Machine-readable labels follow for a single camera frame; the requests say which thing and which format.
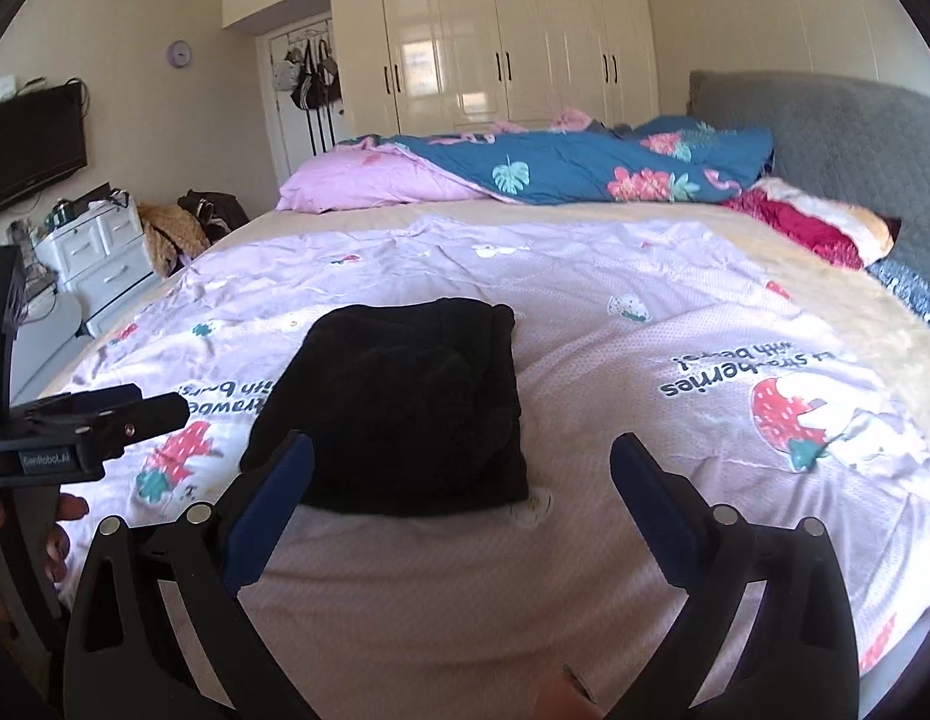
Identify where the black long-sleeve IKISS top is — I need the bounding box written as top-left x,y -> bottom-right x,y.
239,298 -> 529,518

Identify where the person's left hand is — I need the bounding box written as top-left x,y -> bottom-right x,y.
0,489 -> 91,631

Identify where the white drawer cabinet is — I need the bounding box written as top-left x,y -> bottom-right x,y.
37,190 -> 159,338

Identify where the tan fluffy garment pile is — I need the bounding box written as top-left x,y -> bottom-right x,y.
138,203 -> 211,278

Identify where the lilac strawberry print quilt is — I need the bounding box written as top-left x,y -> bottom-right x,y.
61,215 -> 930,718

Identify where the black bag on floor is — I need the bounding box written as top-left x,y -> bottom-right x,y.
177,190 -> 250,244

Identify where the beige bed sheet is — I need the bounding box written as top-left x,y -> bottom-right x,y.
53,202 -> 930,427

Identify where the blue patterned pillow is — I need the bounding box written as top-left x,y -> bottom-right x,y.
867,259 -> 930,328

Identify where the red and cream blanket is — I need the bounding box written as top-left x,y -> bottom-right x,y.
722,177 -> 901,270

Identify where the white door with hanging bags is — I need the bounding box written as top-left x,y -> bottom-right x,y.
257,11 -> 344,184

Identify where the grey padded headboard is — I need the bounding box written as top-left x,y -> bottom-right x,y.
688,70 -> 930,283

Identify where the pink and blue floral duvet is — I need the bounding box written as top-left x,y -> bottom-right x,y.
276,115 -> 774,215

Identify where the cream glossy wardrobe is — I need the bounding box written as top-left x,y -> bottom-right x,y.
223,0 -> 659,135

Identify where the black wall television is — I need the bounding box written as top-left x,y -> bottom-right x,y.
0,82 -> 88,213

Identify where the round purple wall clock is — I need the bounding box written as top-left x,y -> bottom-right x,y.
166,39 -> 191,70

